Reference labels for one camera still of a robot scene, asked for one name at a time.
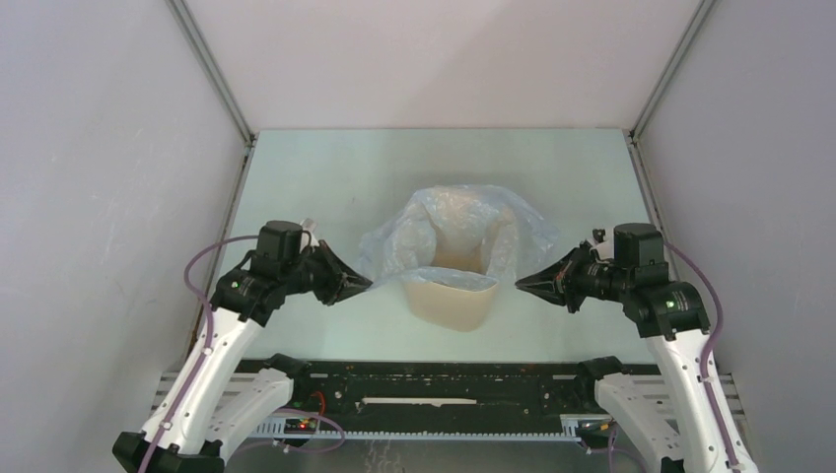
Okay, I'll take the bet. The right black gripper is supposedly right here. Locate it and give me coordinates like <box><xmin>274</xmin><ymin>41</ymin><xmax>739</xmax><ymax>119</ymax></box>
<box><xmin>515</xmin><ymin>240</ymin><xmax>630</xmax><ymax>312</ymax></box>

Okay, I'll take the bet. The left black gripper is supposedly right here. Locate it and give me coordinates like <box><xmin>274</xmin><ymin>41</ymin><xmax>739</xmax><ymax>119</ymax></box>
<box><xmin>281</xmin><ymin>239</ymin><xmax>374</xmax><ymax>305</ymax></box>

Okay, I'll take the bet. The beige trash bin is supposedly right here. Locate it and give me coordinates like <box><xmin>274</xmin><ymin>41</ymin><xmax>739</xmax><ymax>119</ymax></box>
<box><xmin>399</xmin><ymin>189</ymin><xmax>518</xmax><ymax>333</ymax></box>

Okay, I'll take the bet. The blue plastic trash bag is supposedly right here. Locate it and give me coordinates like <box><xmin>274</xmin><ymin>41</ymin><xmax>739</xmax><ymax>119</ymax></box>
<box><xmin>357</xmin><ymin>185</ymin><xmax>560</xmax><ymax>292</ymax></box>

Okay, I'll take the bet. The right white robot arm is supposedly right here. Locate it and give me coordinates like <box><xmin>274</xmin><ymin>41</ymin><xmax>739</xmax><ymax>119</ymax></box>
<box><xmin>516</xmin><ymin>223</ymin><xmax>758</xmax><ymax>472</ymax></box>

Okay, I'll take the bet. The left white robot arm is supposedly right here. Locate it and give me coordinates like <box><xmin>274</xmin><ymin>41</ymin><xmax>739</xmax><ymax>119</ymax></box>
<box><xmin>112</xmin><ymin>221</ymin><xmax>373</xmax><ymax>472</ymax></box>

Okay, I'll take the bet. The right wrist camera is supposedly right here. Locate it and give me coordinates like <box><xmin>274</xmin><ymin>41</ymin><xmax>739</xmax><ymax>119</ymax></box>
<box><xmin>591</xmin><ymin>228</ymin><xmax>614</xmax><ymax>261</ymax></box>

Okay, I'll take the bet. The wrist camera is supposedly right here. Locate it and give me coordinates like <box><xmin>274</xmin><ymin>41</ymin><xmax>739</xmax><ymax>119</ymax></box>
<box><xmin>591</xmin><ymin>228</ymin><xmax>614</xmax><ymax>261</ymax></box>
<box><xmin>300</xmin><ymin>218</ymin><xmax>319</xmax><ymax>249</ymax></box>

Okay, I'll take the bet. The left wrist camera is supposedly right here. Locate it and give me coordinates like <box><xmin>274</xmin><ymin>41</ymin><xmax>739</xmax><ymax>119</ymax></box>
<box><xmin>300</xmin><ymin>218</ymin><xmax>319</xmax><ymax>249</ymax></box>

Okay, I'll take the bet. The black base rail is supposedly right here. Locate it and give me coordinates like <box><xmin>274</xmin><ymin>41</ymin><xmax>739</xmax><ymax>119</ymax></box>
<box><xmin>250</xmin><ymin>360</ymin><xmax>628</xmax><ymax>435</ymax></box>

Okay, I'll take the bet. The right metal frame post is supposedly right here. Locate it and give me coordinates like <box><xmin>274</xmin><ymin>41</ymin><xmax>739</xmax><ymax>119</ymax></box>
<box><xmin>629</xmin><ymin>0</ymin><xmax>721</xmax><ymax>142</ymax></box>

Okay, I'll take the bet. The metal frame post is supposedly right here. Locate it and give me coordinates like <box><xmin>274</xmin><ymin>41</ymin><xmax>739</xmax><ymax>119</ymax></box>
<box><xmin>629</xmin><ymin>0</ymin><xmax>721</xmax><ymax>142</ymax></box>
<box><xmin>165</xmin><ymin>0</ymin><xmax>256</xmax><ymax>147</ymax></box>

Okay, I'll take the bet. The silver aluminium base frame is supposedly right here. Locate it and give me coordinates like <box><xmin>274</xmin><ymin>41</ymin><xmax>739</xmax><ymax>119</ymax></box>
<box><xmin>151</xmin><ymin>372</ymin><xmax>744</xmax><ymax>420</ymax></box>

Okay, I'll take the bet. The left metal frame post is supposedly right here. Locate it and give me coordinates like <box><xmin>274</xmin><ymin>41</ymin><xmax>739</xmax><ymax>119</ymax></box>
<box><xmin>165</xmin><ymin>0</ymin><xmax>256</xmax><ymax>147</ymax></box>

